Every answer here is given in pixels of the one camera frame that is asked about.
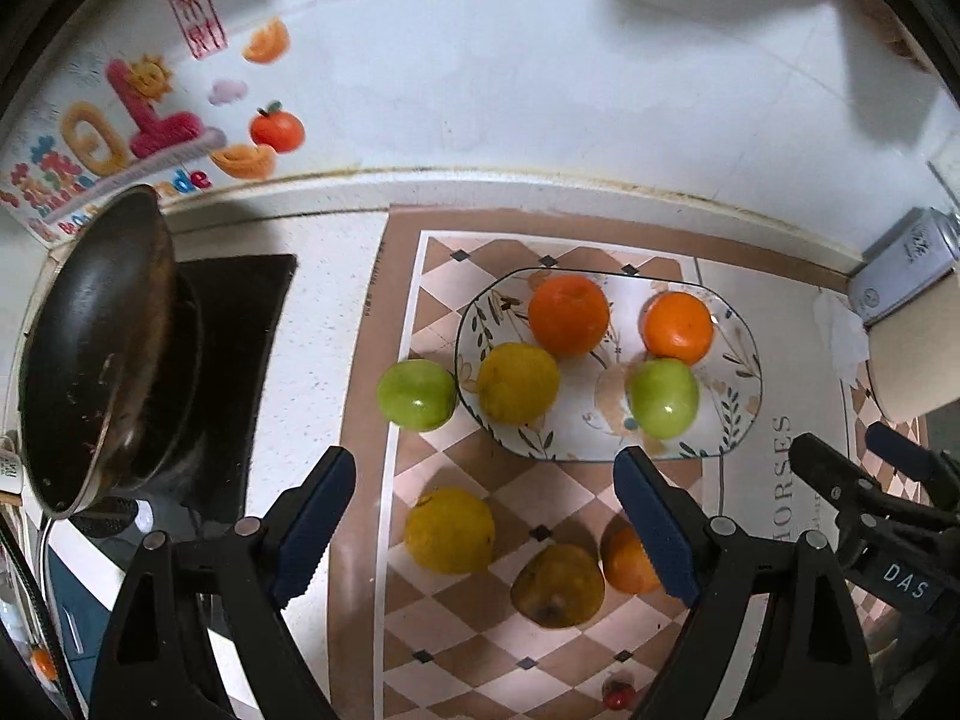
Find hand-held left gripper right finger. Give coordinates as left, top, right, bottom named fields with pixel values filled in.
left=613, top=446, right=878, bottom=720

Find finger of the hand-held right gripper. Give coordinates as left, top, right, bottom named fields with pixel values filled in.
left=790, top=431, right=960, bottom=542
left=865, top=422, right=960, bottom=512

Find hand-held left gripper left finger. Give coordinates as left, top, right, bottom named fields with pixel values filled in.
left=88, top=446, right=357, bottom=720

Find small orange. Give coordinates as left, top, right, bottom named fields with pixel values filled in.
left=640, top=291, right=714, bottom=363
left=600, top=525, right=665, bottom=595

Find brownish yellow pear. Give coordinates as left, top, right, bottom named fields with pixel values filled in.
left=511, top=544, right=605, bottom=629

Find yellow citrus fruit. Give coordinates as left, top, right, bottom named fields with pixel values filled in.
left=404, top=487, right=496, bottom=575
left=478, top=343, right=561, bottom=426

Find oval floral plate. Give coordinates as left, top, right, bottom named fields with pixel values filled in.
left=454, top=268, right=764, bottom=464

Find green apple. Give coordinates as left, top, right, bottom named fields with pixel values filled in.
left=376, top=360, right=458, bottom=432
left=626, top=358, right=701, bottom=440

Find beige paper cup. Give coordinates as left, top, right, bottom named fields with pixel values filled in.
left=866, top=270, right=960, bottom=425

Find crumpled white tissue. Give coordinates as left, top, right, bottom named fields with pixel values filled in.
left=814, top=289, right=871, bottom=391

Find checkered brown mat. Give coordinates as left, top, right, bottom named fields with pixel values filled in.
left=326, top=210, right=931, bottom=720

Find silver metal can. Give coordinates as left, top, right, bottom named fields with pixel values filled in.
left=847, top=208, right=960, bottom=327

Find black gas stove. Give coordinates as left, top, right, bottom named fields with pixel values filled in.
left=75, top=253, right=299, bottom=638

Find large orange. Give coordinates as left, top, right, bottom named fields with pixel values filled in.
left=528, top=275, right=610, bottom=358

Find dark blue box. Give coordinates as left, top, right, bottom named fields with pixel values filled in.
left=41, top=521, right=143, bottom=661

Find black frying pan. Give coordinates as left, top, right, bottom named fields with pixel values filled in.
left=16, top=184, right=203, bottom=520

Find white mug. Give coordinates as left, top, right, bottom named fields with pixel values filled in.
left=0, top=431, right=25, bottom=496

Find colourful wall sticker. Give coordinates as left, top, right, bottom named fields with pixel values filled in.
left=0, top=0, right=308, bottom=241

